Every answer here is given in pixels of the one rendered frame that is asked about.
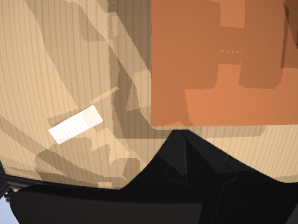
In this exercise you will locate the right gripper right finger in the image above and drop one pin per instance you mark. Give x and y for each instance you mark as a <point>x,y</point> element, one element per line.
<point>233,192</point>

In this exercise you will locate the dark brown low bench with grey legs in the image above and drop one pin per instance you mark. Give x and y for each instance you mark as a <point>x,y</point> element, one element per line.
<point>224,62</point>

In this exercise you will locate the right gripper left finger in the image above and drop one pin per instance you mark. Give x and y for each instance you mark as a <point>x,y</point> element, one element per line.
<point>157,195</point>

